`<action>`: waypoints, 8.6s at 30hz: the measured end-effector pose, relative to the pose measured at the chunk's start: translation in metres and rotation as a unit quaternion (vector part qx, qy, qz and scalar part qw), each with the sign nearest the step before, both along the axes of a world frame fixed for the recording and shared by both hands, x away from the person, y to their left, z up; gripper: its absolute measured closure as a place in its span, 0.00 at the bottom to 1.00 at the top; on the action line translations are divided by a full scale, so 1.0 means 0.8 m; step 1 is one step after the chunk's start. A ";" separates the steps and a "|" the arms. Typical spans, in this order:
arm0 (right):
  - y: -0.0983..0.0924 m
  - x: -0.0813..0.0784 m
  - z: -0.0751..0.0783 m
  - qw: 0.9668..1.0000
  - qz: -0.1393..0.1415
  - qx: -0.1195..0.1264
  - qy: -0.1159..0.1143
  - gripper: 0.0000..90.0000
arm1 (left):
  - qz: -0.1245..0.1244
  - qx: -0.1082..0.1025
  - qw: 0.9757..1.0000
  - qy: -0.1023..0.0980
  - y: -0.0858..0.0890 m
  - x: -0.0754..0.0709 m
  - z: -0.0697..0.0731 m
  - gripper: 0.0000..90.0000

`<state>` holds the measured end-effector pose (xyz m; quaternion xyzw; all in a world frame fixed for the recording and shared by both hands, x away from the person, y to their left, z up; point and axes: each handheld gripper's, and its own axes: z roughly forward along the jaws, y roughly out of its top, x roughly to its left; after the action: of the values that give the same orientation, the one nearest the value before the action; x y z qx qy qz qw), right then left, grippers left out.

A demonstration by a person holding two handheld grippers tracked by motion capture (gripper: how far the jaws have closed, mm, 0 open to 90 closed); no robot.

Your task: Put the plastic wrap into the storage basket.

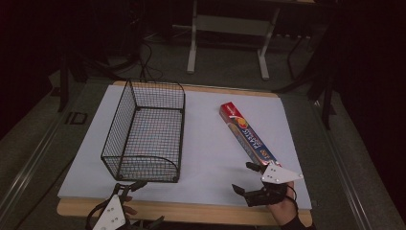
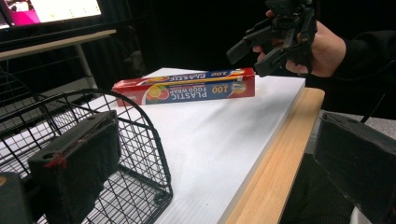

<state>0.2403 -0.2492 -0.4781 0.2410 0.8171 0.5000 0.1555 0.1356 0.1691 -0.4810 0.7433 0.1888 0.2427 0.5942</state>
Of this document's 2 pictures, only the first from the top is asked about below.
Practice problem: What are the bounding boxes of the red and blue plastic wrap box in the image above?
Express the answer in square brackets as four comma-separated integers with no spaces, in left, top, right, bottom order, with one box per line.
[218,102,283,169]

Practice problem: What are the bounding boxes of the black wire basket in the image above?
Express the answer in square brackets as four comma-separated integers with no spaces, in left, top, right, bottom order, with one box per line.
[101,78,187,184]

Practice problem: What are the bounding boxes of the black floor cables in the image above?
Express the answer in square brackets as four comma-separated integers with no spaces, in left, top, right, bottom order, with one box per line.
[80,37,164,82]

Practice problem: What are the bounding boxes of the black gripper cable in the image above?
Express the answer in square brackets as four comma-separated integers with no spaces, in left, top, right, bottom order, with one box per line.
[284,190,300,213]
[84,198,113,230]

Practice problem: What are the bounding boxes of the person's right hand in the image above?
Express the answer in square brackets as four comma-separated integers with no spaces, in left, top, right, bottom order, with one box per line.
[267,179,300,228]

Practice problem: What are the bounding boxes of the person's left hand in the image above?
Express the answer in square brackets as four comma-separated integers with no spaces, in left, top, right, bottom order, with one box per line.
[122,195,139,219]

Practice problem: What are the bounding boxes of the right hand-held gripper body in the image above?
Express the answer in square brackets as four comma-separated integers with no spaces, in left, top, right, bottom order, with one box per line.
[244,162,305,208]

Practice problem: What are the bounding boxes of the white metal desk frame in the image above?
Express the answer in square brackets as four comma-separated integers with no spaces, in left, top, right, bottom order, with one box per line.
[186,0,282,81]

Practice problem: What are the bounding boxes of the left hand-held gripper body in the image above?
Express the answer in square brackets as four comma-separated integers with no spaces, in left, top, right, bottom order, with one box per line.
[92,182,142,230]

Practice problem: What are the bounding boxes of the black metal stand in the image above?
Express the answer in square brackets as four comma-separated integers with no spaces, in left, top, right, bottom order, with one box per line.
[314,60,338,131]

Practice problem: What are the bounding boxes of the white table sheet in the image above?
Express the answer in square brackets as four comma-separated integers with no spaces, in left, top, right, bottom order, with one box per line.
[56,83,313,211]

